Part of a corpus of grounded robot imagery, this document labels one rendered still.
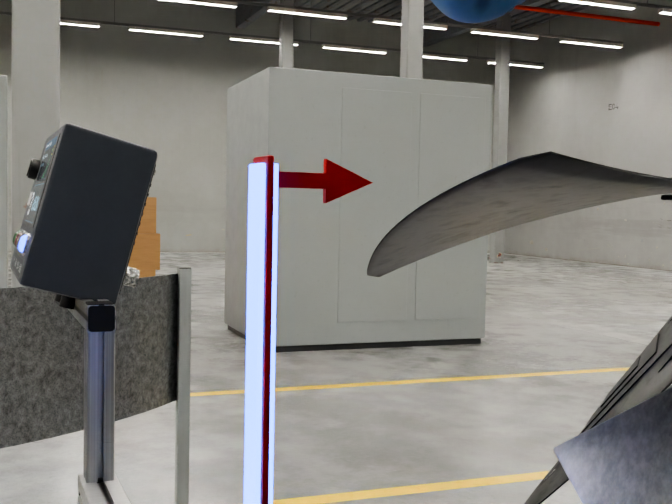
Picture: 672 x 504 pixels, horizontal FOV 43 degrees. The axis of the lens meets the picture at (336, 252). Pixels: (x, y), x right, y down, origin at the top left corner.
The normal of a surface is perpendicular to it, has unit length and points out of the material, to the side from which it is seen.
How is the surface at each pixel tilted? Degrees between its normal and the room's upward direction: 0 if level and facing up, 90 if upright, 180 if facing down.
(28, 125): 90
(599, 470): 56
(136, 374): 90
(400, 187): 90
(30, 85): 90
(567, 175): 165
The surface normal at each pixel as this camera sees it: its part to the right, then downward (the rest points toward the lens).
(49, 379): 0.80, 0.05
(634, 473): -0.42, -0.54
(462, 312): 0.36, 0.06
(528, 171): 0.04, 0.97
